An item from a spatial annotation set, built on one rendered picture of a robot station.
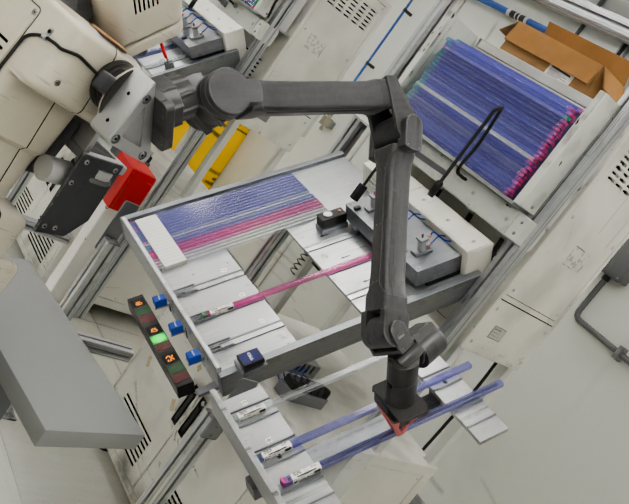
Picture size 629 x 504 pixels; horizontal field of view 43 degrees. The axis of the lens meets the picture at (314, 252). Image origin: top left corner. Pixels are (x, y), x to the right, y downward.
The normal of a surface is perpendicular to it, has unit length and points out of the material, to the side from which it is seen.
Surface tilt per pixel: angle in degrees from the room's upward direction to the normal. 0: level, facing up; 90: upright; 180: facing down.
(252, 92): 52
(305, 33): 90
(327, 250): 43
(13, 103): 90
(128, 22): 90
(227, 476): 90
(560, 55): 75
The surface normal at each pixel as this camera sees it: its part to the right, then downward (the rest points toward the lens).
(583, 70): -0.46, -0.47
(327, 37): 0.48, 0.53
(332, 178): -0.02, -0.79
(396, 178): 0.53, -0.17
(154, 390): -0.69, -0.28
